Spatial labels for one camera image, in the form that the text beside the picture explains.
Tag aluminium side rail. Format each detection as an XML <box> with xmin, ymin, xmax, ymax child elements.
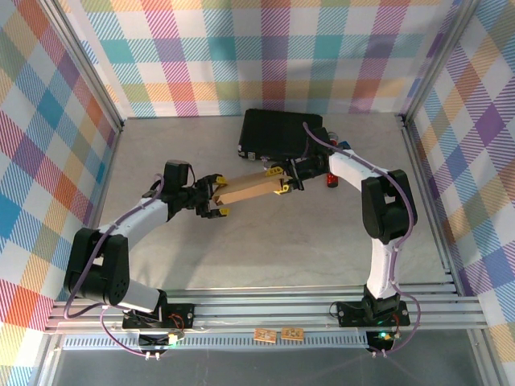
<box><xmin>396</xmin><ymin>114</ymin><xmax>464</xmax><ymax>298</ymax></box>

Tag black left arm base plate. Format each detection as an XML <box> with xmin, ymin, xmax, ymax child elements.
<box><xmin>122</xmin><ymin>303</ymin><xmax>196</xmax><ymax>331</ymax></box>

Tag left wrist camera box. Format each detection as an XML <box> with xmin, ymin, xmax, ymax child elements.
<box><xmin>163</xmin><ymin>159</ymin><xmax>191</xmax><ymax>188</ymax></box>

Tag aluminium corner post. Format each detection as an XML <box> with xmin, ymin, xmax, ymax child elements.
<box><xmin>39</xmin><ymin>0</ymin><xmax>126</xmax><ymax>133</ymax></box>
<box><xmin>396</xmin><ymin>0</ymin><xmax>484</xmax><ymax>126</ymax></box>

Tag white slotted cable duct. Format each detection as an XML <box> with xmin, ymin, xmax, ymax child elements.
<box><xmin>60</xmin><ymin>335</ymin><xmax>373</xmax><ymax>351</ymax></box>

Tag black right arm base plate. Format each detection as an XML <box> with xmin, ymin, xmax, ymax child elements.
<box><xmin>336</xmin><ymin>299</ymin><xmax>411</xmax><ymax>327</ymax></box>

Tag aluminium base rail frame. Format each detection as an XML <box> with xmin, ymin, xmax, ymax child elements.
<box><xmin>43</xmin><ymin>285</ymin><xmax>490</xmax><ymax>335</ymax></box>

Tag red glitter microphone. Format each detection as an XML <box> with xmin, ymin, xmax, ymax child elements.
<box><xmin>324</xmin><ymin>130</ymin><xmax>341</xmax><ymax>189</ymax></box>

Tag brown cardboard paper box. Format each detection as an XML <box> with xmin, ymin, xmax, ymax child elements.
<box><xmin>212</xmin><ymin>171</ymin><xmax>291</xmax><ymax>207</ymax></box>

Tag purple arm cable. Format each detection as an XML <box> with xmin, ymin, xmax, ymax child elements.
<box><xmin>64</xmin><ymin>172</ymin><xmax>166</xmax><ymax>358</ymax></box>
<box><xmin>301</xmin><ymin>122</ymin><xmax>423</xmax><ymax>357</ymax></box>

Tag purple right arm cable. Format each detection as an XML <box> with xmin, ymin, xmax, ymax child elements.
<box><xmin>301</xmin><ymin>122</ymin><xmax>423</xmax><ymax>357</ymax></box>

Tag black electronics module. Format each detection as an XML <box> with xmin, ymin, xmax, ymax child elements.
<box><xmin>138</xmin><ymin>330</ymin><xmax>181</xmax><ymax>360</ymax></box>
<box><xmin>365</xmin><ymin>329</ymin><xmax>398</xmax><ymax>358</ymax></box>

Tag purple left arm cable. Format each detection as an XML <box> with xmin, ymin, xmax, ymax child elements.
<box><xmin>64</xmin><ymin>172</ymin><xmax>166</xmax><ymax>358</ymax></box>

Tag black briefcase with metal latches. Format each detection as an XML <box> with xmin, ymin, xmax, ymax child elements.
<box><xmin>236</xmin><ymin>108</ymin><xmax>325</xmax><ymax>162</ymax></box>

